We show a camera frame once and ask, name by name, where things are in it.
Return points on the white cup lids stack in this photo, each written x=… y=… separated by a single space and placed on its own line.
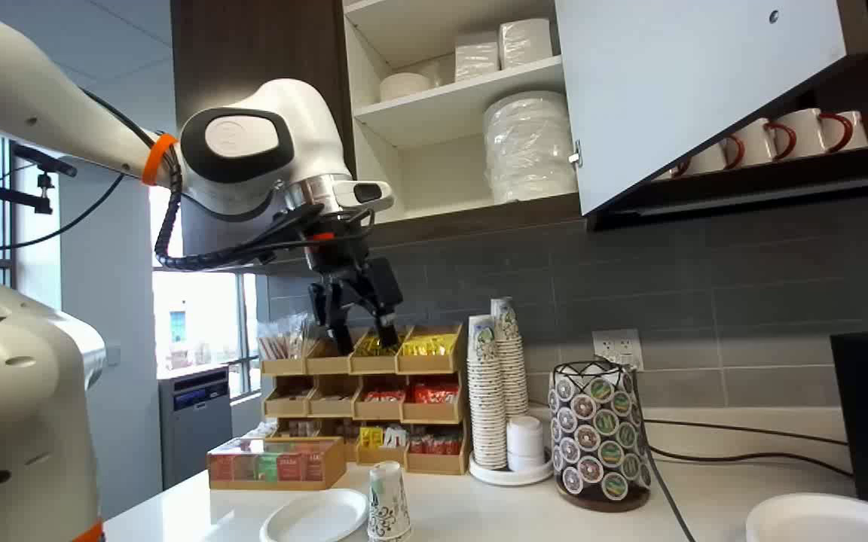
x=525 y=443

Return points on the grey dishwasher appliance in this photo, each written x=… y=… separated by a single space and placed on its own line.
x=194 y=418

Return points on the wall power outlet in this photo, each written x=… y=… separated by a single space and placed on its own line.
x=623 y=347

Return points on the white cabinet door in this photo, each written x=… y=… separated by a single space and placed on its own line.
x=656 y=78

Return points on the large white plate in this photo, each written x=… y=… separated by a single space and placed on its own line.
x=810 y=519

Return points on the coffee pod carousel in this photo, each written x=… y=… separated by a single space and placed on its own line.
x=599 y=435

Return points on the wooden condiment organizer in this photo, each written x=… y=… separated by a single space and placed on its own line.
x=379 y=403

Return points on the wooden tea box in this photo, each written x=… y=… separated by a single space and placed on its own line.
x=276 y=466

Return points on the stack of plastic-wrapped plates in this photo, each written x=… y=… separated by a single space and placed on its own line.
x=530 y=146

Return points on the white paper plate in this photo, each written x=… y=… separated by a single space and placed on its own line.
x=327 y=517

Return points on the white round tray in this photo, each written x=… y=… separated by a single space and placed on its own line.
x=509 y=478

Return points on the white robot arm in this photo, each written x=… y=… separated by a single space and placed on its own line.
x=269 y=163

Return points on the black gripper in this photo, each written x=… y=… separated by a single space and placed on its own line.
x=350 y=276

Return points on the tall paper cup stack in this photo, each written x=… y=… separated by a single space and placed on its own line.
x=485 y=393

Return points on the open wall cabinet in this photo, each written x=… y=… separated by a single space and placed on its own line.
x=408 y=141

